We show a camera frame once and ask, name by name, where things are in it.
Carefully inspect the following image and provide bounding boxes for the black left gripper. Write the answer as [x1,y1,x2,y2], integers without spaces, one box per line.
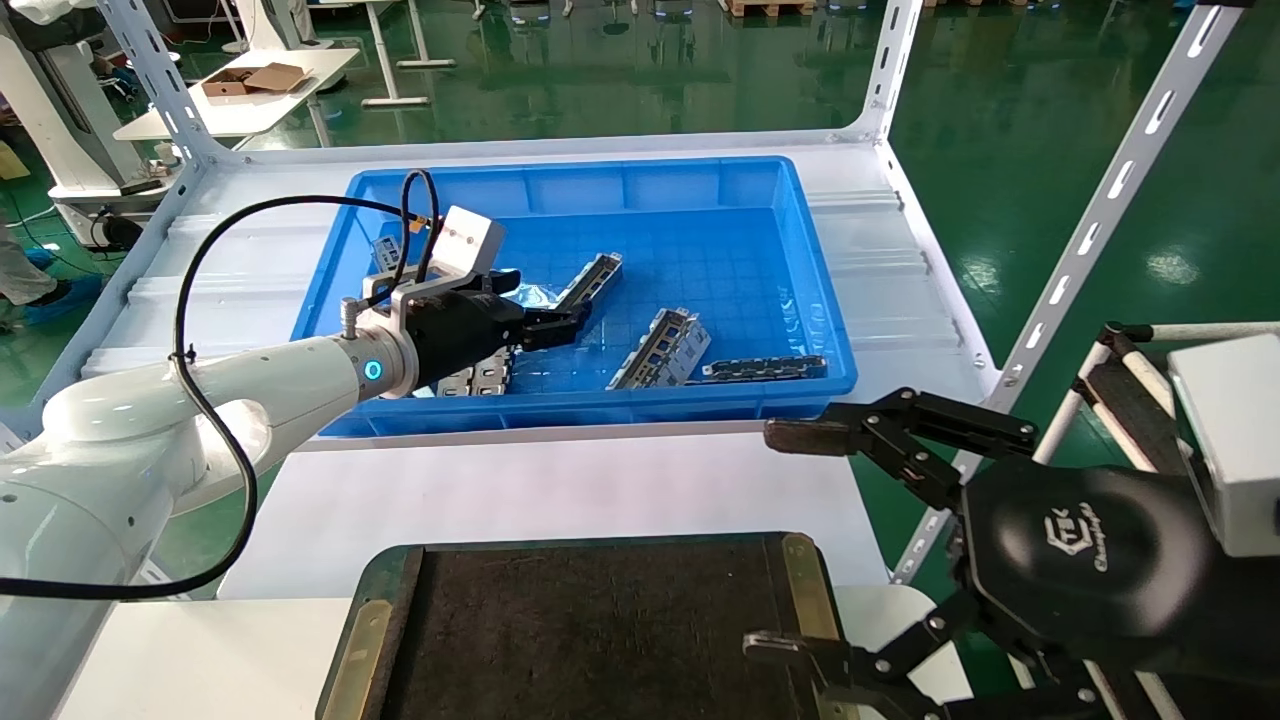
[405,270,594,391]

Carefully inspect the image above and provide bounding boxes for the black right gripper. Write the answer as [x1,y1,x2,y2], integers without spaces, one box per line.
[743,386,1280,720]

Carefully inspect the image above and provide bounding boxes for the long silver metal bracket part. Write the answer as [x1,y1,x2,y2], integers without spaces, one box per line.
[553,252,624,313]

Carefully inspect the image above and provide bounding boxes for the wide silver metal cage part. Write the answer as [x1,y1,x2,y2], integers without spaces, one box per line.
[606,307,713,391]

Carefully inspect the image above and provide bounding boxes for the dark slim metal strip part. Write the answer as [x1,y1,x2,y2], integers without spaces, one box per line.
[700,355,829,384]

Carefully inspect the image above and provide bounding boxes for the black container tray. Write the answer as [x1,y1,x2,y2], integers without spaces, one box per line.
[318,532,851,720]

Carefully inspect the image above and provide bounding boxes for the clear plastic bag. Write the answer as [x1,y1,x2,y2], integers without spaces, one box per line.
[495,268,576,351]

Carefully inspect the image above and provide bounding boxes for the blue plastic bin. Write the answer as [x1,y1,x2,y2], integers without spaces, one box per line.
[292,155,859,438]

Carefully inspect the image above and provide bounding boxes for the white tube cart black pads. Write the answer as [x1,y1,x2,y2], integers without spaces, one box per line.
[1012,322,1280,720]

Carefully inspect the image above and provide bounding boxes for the white metal shelf rack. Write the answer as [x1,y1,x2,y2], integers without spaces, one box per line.
[0,0,1256,586]

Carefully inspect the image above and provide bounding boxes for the white background table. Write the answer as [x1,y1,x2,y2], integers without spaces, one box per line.
[112,48,361,143]

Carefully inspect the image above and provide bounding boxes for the brown cardboard box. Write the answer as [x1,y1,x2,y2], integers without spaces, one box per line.
[200,62,313,98]

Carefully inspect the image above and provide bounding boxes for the person in work clothes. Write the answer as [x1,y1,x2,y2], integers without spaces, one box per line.
[0,222,103,327]

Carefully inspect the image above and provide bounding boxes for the white background machine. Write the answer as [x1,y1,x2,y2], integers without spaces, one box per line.
[0,0,173,251]

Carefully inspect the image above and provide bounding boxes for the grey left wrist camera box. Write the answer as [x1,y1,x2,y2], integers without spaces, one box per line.
[418,205,507,293]

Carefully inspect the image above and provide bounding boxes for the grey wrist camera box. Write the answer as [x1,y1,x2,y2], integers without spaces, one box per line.
[418,205,507,293]
[1167,333,1280,559]

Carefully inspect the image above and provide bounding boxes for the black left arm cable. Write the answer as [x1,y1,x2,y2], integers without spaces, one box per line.
[0,168,443,602]

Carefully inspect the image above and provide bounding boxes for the white desk leg frame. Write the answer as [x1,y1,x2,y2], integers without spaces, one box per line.
[360,0,457,109]

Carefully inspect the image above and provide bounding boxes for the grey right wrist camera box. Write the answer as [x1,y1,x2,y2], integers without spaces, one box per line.
[1167,333,1280,559]

